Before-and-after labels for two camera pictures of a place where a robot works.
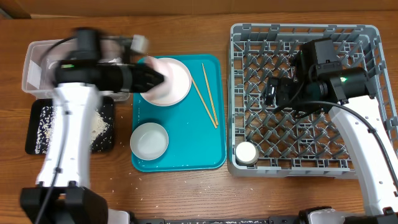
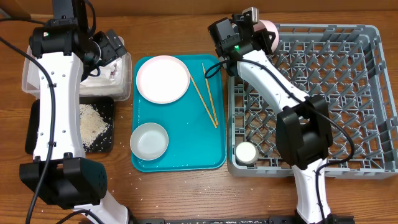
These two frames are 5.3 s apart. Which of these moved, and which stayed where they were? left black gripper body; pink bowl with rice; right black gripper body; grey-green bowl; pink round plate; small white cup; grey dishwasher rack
Moved: left black gripper body; right black gripper body; pink bowl with rice
Stayed: grey dishwasher rack; pink round plate; small white cup; grey-green bowl
